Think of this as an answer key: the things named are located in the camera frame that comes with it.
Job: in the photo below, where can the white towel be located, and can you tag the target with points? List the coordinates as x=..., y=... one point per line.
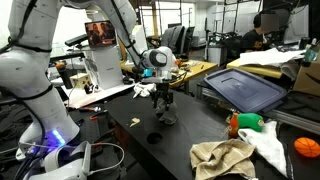
x=144, y=90

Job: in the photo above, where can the white box stand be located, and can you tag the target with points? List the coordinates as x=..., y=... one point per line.
x=103, y=66

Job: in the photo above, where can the seated person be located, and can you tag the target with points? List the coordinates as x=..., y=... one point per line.
x=264, y=22

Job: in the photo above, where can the orange toy bottle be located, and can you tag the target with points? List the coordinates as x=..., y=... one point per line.
x=233, y=131

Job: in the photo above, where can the orange toy basketball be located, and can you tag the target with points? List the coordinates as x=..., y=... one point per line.
x=307, y=147

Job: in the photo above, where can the torn tape scrap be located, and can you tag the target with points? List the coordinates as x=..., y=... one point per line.
x=134, y=121

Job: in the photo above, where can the grey towel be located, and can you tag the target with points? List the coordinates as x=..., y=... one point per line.
x=166, y=115

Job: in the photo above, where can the small screen on stand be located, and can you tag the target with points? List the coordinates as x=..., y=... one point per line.
x=100, y=34

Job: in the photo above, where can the blue plastic cup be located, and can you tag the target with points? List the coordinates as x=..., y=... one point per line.
x=148, y=72

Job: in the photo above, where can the white cloth near ball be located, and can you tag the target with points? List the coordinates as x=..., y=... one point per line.
x=267, y=145

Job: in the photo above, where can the amazon cardboard box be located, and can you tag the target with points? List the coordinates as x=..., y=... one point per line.
x=308, y=78

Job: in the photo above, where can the dark blue bin lid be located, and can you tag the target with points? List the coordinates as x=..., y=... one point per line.
x=245, y=91

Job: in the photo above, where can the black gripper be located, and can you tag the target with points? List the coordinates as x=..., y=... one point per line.
x=161, y=92

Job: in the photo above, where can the stack of white papers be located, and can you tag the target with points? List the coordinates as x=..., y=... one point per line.
x=268, y=57

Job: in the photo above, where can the beige towel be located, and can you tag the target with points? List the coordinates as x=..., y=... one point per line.
x=212, y=159

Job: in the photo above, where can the green plush toy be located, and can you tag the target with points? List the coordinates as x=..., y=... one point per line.
x=250, y=120

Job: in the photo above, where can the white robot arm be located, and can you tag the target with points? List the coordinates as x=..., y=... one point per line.
x=24, y=63

